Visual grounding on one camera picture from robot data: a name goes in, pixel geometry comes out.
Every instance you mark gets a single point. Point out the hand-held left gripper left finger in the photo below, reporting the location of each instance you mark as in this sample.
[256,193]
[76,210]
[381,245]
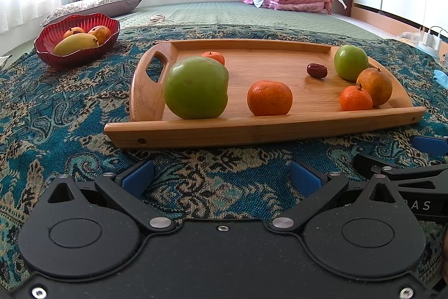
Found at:
[138,177]

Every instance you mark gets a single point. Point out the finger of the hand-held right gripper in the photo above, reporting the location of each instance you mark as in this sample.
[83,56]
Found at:
[381,164]
[432,145]

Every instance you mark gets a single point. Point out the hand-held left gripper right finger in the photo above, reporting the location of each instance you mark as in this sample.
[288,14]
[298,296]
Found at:
[305,178]

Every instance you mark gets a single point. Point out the small mandarin with stem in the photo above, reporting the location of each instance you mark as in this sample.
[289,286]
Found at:
[355,99]

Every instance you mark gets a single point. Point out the large orange mandarin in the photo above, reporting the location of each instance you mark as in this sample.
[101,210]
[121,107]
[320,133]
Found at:
[269,98]

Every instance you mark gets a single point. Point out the small green apple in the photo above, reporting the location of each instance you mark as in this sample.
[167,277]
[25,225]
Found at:
[350,61]

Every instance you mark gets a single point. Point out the red date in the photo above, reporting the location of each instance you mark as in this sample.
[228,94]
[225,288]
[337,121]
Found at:
[317,70]

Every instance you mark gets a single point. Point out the small orange mandarin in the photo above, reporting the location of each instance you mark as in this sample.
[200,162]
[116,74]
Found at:
[215,58]

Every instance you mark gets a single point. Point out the person's right hand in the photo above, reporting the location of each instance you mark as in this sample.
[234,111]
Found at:
[445,257]

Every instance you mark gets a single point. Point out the light blue cloth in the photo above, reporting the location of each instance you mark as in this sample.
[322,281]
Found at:
[441,78]

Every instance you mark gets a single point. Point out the yellow-orange citrus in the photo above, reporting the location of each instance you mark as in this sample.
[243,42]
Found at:
[378,85]

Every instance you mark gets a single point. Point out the teal paisley blanket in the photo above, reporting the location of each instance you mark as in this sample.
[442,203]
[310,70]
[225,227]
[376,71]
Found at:
[63,117]

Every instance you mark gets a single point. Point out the large green apple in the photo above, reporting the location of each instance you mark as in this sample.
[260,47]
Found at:
[196,88]

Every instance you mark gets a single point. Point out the red ribbed glass bowl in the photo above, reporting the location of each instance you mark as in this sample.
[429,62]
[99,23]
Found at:
[70,60]

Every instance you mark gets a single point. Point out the yellow mango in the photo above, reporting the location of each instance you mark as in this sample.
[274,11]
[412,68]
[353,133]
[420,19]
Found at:
[75,45]

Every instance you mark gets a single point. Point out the orange-red fruit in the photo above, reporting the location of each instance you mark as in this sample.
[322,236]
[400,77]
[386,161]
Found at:
[100,34]

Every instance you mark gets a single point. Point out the round orange-yellow fruit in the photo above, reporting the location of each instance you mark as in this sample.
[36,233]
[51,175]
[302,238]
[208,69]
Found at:
[74,31]

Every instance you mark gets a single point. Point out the floral grey pillow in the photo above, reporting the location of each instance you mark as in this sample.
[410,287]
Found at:
[91,6]

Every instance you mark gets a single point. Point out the green quilted mat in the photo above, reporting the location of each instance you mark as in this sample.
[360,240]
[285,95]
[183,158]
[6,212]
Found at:
[217,13]

